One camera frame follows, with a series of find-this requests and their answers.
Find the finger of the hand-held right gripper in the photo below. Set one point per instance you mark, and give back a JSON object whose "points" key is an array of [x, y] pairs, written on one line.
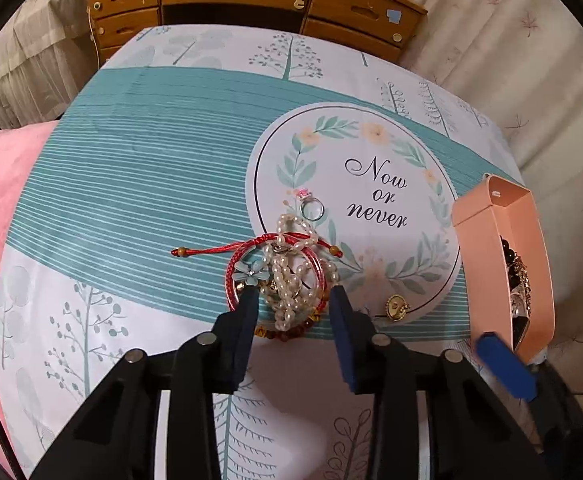
{"points": [[506, 367]]}

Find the pink jewelry box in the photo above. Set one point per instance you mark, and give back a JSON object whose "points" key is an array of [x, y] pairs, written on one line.
{"points": [[476, 240]]}

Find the white lace cloth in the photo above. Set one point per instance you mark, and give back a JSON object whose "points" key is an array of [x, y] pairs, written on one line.
{"points": [[31, 60]]}

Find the white leaf print curtain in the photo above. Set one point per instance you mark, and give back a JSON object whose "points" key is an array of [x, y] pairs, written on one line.
{"points": [[521, 60]]}

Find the teal printed tablecloth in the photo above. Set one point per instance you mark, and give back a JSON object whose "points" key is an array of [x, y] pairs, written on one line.
{"points": [[146, 160]]}

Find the red bangle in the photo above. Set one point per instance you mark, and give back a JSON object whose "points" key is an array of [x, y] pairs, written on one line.
{"points": [[230, 280]]}

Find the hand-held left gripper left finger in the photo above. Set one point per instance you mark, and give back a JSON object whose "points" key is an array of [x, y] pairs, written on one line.
{"points": [[245, 320]]}

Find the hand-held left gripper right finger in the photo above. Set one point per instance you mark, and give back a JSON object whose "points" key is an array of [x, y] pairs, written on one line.
{"points": [[341, 330]]}

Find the pale blue flower hair clip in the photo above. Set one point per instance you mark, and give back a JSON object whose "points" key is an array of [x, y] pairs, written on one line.
{"points": [[252, 272]]}

